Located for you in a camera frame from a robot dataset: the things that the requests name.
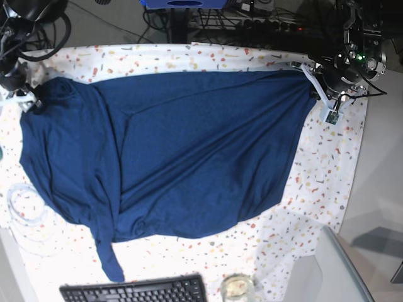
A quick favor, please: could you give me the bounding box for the dark blue t-shirt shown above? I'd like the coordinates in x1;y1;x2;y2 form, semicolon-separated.
20;70;315;282

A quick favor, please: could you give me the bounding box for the clear glass jar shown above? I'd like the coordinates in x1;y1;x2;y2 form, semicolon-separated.
220;274;256;302

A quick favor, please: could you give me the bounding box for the coiled white cable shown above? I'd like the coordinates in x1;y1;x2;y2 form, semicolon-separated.
6;182;67;259

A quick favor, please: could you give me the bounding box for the black computer keyboard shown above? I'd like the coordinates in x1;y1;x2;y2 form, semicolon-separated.
59;274;207;302

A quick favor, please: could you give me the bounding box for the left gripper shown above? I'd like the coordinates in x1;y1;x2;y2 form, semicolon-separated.
317;65;359;96

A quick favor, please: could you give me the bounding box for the black wire rack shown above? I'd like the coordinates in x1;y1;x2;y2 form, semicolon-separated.
188;8;304;32

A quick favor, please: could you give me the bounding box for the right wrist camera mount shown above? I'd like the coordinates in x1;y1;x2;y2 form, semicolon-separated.
1;87;43;113

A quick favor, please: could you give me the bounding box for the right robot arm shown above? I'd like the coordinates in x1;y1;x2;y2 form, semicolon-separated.
1;1;72;92

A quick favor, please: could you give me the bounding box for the blue box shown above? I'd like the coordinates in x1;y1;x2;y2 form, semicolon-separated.
139;0;237;9

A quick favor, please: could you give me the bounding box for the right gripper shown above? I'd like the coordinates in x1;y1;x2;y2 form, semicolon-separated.
1;67;27;92

